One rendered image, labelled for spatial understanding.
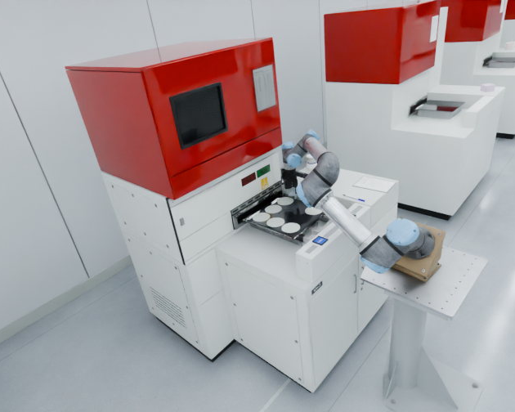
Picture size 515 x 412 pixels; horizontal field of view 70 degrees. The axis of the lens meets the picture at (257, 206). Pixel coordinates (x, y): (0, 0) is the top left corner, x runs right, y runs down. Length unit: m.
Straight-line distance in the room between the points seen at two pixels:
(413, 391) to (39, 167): 2.83
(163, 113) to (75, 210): 1.78
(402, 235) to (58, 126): 2.47
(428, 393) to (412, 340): 0.40
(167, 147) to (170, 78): 0.29
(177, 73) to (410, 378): 1.96
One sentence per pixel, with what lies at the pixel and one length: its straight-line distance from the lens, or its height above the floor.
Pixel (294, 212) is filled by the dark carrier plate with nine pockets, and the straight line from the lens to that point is 2.15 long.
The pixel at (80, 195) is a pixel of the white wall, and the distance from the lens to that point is 3.26.
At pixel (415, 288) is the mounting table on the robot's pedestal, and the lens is 1.78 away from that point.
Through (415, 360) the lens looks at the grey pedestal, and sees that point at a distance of 2.27.
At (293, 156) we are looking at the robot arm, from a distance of 2.01.
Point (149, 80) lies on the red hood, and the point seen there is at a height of 1.76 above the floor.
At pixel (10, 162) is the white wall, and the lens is 3.05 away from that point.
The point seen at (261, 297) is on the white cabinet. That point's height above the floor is 0.62.
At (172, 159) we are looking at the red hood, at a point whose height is 1.41.
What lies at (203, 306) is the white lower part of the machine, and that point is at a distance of 2.22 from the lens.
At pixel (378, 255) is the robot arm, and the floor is 1.00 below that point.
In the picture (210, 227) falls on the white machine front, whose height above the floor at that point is 0.95.
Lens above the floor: 1.98
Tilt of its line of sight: 29 degrees down
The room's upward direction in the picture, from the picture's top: 8 degrees counter-clockwise
